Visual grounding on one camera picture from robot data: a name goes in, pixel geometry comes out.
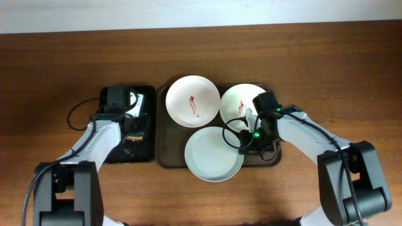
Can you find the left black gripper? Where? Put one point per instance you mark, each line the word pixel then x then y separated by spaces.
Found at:
pixel 135 133

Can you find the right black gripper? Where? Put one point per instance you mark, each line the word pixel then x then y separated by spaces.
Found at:
pixel 255 144

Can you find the orange green sponge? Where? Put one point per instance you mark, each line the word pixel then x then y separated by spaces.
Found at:
pixel 135 138

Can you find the pale blue plate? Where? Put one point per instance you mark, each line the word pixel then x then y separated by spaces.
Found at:
pixel 209 155

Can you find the white plate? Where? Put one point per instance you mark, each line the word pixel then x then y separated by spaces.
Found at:
pixel 192 101
pixel 237 99

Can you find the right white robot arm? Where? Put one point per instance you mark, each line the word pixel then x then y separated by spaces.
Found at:
pixel 352 185

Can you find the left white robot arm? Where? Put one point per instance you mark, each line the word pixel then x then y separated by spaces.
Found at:
pixel 67 190

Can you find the small black tray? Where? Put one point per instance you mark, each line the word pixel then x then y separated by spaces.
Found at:
pixel 135 151

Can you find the brown plastic serving tray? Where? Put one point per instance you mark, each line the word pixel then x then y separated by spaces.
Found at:
pixel 171 139

